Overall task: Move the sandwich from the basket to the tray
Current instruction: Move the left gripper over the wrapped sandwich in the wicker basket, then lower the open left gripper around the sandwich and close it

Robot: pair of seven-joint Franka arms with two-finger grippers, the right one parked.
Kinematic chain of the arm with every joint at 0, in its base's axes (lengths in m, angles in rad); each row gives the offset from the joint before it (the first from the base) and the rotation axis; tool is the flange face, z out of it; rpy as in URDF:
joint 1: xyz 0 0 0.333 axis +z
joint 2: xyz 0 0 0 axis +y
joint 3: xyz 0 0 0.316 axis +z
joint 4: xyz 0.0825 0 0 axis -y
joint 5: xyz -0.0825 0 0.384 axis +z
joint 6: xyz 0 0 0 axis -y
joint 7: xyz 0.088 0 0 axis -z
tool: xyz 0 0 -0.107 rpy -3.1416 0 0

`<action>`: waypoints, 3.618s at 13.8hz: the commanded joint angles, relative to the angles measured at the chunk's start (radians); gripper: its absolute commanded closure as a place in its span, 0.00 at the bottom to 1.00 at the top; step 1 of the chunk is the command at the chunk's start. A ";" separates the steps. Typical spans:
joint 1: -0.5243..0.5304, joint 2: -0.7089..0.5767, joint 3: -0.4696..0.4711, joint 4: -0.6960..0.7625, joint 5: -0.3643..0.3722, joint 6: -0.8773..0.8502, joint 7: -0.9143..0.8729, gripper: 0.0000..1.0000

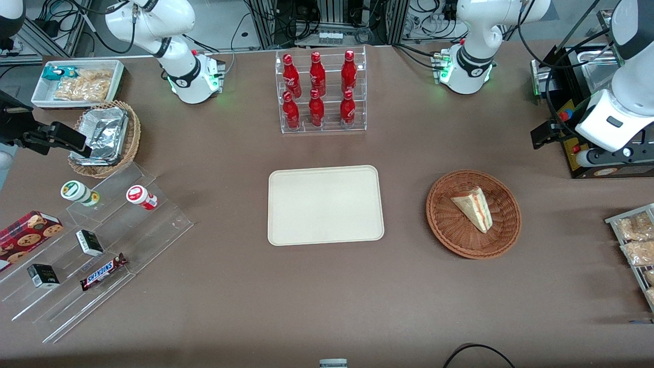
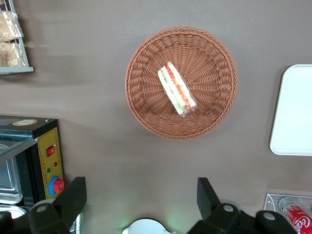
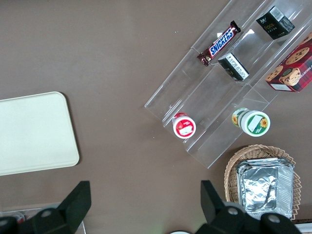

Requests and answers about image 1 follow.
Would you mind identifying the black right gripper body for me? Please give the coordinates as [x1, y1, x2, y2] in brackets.
[0, 91, 35, 145]

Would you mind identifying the triangular sandwich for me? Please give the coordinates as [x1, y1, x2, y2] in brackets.
[450, 187, 494, 234]

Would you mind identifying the tan wicker basket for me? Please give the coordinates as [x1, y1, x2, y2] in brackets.
[68, 100, 142, 179]

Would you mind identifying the tray of packaged crackers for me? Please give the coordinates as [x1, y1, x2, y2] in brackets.
[605, 203, 654, 312]

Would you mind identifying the brown wicker basket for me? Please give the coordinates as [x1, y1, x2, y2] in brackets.
[426, 170, 522, 259]

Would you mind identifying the cream rectangular tray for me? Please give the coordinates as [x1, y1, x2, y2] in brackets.
[268, 165, 385, 246]

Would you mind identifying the silver foil container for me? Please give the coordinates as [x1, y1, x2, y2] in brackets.
[70, 106, 129, 166]

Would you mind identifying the white rectangular snack bin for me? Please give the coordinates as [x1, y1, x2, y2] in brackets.
[31, 60, 126, 109]

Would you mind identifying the black food warmer appliance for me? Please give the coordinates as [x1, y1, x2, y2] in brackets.
[530, 43, 654, 179]

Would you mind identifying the clear bag of chips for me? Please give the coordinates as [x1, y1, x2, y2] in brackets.
[54, 69, 114, 102]

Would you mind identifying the green lid cup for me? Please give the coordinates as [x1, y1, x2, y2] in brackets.
[61, 180, 100, 207]

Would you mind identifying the steel food pan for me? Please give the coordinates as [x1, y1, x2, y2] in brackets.
[580, 49, 621, 93]

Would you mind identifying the teal snack packet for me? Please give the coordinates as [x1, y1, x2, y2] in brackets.
[42, 66, 80, 81]

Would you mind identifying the red cookie box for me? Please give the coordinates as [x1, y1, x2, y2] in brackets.
[0, 211, 64, 272]

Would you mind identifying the red lid cup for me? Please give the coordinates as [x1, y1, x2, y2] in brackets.
[126, 185, 158, 211]

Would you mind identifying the small black box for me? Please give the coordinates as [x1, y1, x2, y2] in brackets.
[76, 229, 104, 257]
[27, 264, 60, 289]

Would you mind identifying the clear acrylic stepped shelf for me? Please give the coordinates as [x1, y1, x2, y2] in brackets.
[0, 163, 194, 344]

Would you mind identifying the snickers chocolate bar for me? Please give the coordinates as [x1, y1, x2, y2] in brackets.
[80, 253, 128, 292]

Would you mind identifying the red soda bottle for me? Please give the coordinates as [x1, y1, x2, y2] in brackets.
[309, 88, 325, 127]
[283, 91, 300, 130]
[310, 52, 326, 97]
[341, 50, 357, 94]
[340, 89, 356, 126]
[283, 54, 302, 99]

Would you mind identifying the clear acrylic bottle rack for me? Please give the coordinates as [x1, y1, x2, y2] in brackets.
[275, 46, 367, 134]

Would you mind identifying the black looped cable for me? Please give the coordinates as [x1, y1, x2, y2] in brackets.
[442, 343, 517, 368]

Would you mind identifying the aluminium frame rack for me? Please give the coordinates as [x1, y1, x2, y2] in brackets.
[245, 0, 409, 48]

